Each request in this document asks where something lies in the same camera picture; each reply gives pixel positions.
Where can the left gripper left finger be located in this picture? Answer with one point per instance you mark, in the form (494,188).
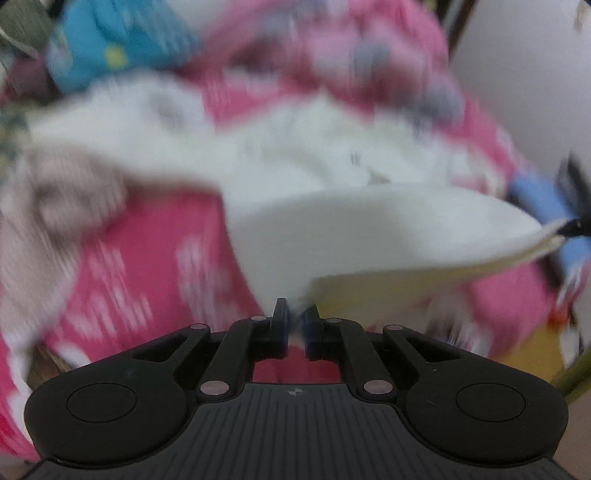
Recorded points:
(245,343)

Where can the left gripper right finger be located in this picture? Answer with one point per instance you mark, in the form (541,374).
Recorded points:
(348,345)

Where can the white fleece deer sweater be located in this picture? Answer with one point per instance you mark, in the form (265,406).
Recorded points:
(362,217)

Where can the pink floral bed sheet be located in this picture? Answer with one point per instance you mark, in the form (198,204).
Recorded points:
(166,261)

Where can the beige checked knit garment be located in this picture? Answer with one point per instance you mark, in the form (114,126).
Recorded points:
(56,196)

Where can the light blue garment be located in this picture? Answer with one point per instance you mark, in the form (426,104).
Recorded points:
(542,200)

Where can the pink and blue quilt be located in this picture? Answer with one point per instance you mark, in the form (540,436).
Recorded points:
(390,52)

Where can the green patterned pillow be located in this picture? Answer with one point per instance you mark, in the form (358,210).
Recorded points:
(25,26)

